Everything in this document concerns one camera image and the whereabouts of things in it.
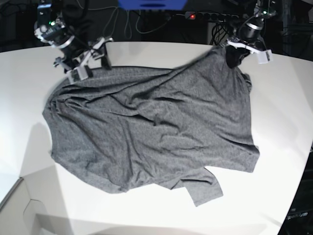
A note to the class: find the white chair at table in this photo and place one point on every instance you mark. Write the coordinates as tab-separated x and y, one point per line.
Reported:
23	213

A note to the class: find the grey t-shirt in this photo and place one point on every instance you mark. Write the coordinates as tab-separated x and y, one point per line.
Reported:
129	127

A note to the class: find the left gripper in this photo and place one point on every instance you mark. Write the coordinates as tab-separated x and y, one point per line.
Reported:
237	50

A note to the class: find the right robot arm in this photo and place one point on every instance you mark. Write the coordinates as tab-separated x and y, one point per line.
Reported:
52	28

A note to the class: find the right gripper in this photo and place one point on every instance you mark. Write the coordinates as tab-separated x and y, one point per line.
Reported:
75	62

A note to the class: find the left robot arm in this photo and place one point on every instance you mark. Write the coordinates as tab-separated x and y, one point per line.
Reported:
246	38

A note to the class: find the black power strip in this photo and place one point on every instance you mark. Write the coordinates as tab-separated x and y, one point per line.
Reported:
209	16

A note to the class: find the blue box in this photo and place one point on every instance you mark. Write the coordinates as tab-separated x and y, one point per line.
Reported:
152	4

